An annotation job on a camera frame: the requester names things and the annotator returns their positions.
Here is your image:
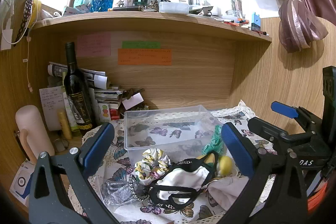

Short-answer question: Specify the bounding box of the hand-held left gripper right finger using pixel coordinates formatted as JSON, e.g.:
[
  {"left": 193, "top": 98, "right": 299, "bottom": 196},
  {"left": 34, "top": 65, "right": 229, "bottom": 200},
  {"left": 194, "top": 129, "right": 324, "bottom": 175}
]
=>
[{"left": 221, "top": 122, "right": 309, "bottom": 224}]

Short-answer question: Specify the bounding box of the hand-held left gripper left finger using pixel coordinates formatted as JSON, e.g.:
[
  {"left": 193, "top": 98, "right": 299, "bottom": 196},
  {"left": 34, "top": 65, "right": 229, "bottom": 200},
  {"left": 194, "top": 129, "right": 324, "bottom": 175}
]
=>
[{"left": 28, "top": 122, "right": 121, "bottom": 224}]

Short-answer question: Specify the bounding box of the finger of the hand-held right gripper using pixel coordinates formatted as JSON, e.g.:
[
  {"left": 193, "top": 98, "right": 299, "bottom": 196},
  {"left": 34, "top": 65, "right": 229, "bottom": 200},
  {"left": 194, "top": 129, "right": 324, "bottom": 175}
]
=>
[
  {"left": 271, "top": 101, "right": 325, "bottom": 133},
  {"left": 248, "top": 117, "right": 306, "bottom": 158}
]

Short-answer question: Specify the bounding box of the green scrunchie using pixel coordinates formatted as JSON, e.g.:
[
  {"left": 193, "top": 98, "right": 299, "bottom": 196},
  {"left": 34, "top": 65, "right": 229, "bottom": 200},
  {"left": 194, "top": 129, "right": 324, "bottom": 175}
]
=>
[{"left": 203, "top": 125, "right": 227, "bottom": 156}]

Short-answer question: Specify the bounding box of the white cloth pouch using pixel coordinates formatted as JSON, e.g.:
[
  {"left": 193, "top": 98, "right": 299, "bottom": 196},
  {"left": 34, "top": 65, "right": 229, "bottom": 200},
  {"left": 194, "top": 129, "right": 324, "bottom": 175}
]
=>
[{"left": 207, "top": 176, "right": 250, "bottom": 210}]

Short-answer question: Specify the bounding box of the grey glitter scrunchie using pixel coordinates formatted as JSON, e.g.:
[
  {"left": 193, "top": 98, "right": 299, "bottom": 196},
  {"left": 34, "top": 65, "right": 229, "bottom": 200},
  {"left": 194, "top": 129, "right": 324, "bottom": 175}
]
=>
[{"left": 100, "top": 174, "right": 149, "bottom": 207}]

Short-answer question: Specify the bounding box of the white yellow floral scrunchie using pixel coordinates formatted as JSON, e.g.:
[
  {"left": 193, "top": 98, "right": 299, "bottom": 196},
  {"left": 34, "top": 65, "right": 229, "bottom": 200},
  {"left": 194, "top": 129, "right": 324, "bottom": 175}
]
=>
[{"left": 134, "top": 148, "right": 172, "bottom": 186}]

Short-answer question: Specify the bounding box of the clear plastic storage box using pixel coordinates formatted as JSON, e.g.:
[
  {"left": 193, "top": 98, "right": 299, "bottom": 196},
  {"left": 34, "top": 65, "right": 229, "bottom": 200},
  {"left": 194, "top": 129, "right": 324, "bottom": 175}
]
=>
[{"left": 124, "top": 105, "right": 224, "bottom": 159}]

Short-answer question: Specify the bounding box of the yellow egg-shaped sponge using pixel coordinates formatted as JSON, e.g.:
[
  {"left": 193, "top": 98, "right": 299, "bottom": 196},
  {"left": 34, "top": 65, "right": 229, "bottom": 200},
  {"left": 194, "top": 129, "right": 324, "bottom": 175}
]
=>
[{"left": 219, "top": 155, "right": 235, "bottom": 177}]

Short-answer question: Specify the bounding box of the butterfly printed lace cloth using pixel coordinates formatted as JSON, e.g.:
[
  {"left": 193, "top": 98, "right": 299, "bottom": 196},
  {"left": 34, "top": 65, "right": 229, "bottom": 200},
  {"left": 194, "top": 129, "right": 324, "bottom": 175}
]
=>
[{"left": 67, "top": 99, "right": 279, "bottom": 224}]

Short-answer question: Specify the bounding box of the yellow tube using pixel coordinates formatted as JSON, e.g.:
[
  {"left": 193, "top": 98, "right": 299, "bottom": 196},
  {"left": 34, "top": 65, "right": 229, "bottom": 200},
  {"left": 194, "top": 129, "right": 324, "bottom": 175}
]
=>
[{"left": 58, "top": 111, "right": 73, "bottom": 140}]

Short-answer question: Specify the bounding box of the pile of small boxes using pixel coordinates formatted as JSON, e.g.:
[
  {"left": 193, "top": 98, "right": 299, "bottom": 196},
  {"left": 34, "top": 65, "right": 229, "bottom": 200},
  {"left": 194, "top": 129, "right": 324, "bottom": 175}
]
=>
[{"left": 93, "top": 85, "right": 150, "bottom": 121}]

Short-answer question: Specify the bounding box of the dark wine bottle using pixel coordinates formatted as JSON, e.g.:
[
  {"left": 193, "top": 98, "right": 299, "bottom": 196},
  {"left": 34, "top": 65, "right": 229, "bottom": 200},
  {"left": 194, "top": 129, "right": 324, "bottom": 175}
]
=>
[{"left": 63, "top": 42, "right": 97, "bottom": 136}]

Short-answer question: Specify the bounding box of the white paper tag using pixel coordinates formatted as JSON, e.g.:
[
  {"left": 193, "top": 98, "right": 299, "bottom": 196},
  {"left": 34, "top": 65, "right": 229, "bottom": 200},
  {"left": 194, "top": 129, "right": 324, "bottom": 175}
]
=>
[{"left": 122, "top": 93, "right": 145, "bottom": 111}]

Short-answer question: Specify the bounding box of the white handwritten paper note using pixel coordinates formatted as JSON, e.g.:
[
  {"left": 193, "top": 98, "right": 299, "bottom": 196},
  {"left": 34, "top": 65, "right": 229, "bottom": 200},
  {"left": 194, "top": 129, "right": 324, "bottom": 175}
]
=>
[{"left": 39, "top": 86, "right": 68, "bottom": 131}]

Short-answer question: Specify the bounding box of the rolled magazine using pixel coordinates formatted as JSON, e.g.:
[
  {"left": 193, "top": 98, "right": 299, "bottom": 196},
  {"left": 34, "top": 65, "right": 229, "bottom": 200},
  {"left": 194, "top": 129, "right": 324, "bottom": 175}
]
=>
[{"left": 47, "top": 61, "right": 109, "bottom": 90}]

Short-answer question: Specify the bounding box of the blue white booklet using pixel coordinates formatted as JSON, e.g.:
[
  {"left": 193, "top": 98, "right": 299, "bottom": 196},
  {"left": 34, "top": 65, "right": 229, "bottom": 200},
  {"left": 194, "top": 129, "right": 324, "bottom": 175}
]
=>
[{"left": 9, "top": 160, "right": 36, "bottom": 207}]

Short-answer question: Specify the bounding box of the blue black small device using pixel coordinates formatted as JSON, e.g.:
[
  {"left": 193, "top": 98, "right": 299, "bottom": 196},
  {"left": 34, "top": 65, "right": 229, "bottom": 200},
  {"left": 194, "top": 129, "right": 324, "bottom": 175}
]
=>
[{"left": 251, "top": 12, "right": 262, "bottom": 31}]

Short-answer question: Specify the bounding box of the orange sticky note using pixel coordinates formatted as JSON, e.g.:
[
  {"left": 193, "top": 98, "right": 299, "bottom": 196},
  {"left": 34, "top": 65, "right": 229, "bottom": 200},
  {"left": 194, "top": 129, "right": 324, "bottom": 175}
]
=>
[{"left": 117, "top": 48, "right": 173, "bottom": 66}]

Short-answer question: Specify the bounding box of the pink sticky note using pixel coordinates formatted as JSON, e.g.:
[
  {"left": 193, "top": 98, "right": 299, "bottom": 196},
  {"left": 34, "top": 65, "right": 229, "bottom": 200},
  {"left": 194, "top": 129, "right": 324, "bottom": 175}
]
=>
[{"left": 77, "top": 33, "right": 112, "bottom": 58}]

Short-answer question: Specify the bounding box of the green sticky note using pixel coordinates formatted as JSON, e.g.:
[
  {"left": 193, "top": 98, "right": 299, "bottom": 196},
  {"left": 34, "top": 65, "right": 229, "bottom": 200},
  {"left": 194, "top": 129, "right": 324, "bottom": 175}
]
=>
[{"left": 122, "top": 41, "right": 161, "bottom": 49}]

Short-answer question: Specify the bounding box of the glass jar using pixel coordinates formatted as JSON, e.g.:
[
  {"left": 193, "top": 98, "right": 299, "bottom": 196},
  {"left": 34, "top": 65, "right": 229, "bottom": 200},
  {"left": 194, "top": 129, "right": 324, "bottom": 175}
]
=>
[{"left": 230, "top": 0, "right": 244, "bottom": 15}]

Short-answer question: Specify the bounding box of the wooden shelf board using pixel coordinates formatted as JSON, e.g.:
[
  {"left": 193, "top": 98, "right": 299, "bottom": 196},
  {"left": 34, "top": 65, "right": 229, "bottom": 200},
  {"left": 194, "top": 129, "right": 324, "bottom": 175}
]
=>
[{"left": 26, "top": 10, "right": 273, "bottom": 43}]

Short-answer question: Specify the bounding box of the flat printed card box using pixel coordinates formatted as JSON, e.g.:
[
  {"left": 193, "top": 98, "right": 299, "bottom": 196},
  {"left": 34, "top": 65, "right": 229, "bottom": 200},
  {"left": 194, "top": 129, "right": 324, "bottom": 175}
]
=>
[{"left": 62, "top": 4, "right": 90, "bottom": 16}]

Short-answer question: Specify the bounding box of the dark cylindrical pen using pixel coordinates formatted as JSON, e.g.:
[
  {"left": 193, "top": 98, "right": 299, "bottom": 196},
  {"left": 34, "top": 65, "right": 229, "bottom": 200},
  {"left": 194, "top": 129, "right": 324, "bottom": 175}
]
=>
[{"left": 108, "top": 5, "right": 145, "bottom": 12}]

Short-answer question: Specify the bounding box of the yellow headband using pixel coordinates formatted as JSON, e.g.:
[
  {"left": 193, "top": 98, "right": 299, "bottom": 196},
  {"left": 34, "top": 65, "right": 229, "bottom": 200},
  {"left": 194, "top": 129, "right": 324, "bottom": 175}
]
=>
[{"left": 27, "top": 0, "right": 43, "bottom": 31}]

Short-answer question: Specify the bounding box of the clear lidded food box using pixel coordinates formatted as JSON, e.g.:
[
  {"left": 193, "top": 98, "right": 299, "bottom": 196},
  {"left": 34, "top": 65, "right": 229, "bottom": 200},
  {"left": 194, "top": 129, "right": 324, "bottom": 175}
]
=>
[{"left": 158, "top": 1, "right": 190, "bottom": 14}]

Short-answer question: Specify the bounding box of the brown patterned headband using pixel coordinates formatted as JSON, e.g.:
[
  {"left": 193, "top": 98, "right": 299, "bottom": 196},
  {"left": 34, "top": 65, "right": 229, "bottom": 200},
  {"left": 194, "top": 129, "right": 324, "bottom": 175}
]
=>
[{"left": 13, "top": 0, "right": 34, "bottom": 43}]

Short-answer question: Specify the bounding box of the beige handled bottle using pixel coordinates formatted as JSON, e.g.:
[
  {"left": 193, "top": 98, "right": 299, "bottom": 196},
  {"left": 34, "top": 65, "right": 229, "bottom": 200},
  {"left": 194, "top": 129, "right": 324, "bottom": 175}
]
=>
[{"left": 15, "top": 104, "right": 56, "bottom": 164}]

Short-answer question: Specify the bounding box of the thin pink cord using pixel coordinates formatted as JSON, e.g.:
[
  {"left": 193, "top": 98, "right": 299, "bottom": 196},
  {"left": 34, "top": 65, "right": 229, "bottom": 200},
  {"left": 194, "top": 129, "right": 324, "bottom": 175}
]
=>
[{"left": 23, "top": 34, "right": 34, "bottom": 94}]

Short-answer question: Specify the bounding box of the white charger with cable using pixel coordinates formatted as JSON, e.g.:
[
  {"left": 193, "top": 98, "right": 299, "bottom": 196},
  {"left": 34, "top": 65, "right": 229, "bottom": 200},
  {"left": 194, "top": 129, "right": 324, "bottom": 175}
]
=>
[{"left": 0, "top": 0, "right": 36, "bottom": 52}]

